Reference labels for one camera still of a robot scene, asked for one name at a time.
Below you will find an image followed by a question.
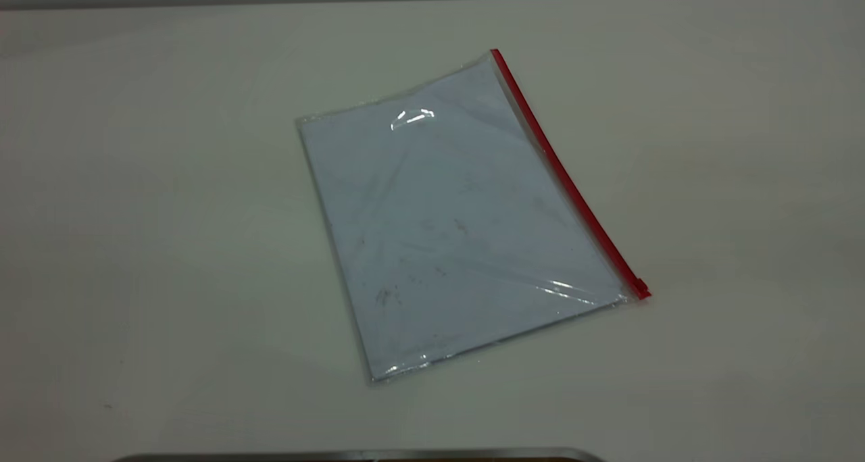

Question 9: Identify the clear plastic zip bag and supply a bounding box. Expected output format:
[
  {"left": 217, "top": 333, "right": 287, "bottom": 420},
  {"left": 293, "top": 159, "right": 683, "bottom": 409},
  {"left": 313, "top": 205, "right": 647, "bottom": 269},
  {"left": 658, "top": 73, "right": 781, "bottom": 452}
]
[{"left": 295, "top": 48, "right": 652, "bottom": 387}]

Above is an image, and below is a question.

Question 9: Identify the grey metal bar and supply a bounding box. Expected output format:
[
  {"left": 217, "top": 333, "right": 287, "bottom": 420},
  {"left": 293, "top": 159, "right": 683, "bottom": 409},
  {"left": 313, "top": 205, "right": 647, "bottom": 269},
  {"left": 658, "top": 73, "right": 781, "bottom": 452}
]
[{"left": 112, "top": 447, "right": 606, "bottom": 462}]

